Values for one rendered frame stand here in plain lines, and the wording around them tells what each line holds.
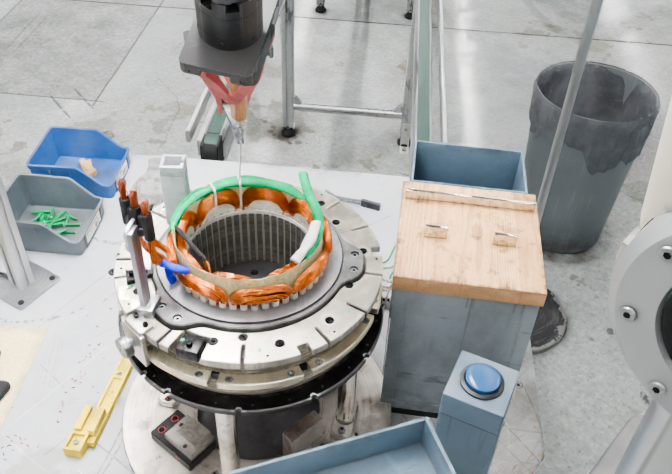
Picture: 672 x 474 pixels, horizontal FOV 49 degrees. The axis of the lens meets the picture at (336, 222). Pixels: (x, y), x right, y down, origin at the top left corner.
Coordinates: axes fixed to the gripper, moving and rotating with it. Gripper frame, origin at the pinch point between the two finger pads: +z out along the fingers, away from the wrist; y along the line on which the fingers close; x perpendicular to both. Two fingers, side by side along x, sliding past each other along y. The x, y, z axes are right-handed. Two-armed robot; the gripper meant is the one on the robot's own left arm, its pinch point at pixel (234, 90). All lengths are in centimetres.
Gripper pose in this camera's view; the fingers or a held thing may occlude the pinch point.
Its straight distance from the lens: 74.6
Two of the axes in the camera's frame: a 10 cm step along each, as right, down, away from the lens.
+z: -0.8, 4.7, 8.8
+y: -2.0, 8.6, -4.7
